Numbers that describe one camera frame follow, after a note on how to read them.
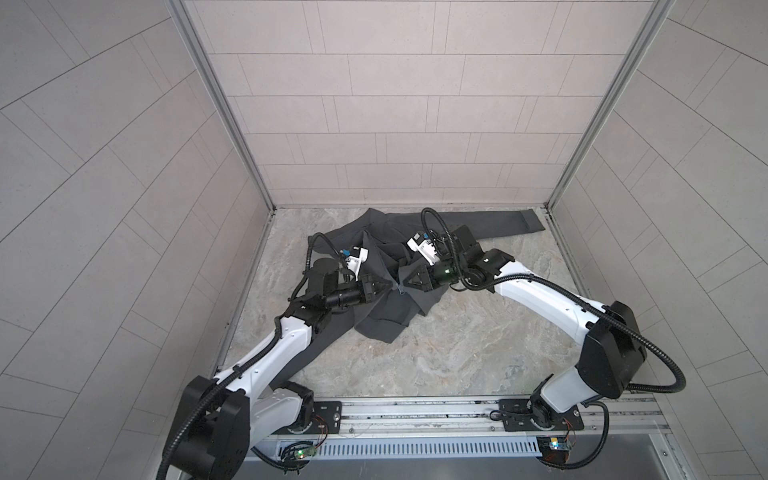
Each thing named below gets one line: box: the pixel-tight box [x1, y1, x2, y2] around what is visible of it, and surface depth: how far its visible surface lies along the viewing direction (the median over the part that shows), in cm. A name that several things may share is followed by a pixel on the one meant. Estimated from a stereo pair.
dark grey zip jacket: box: [275, 208, 545, 390], surface depth 79 cm
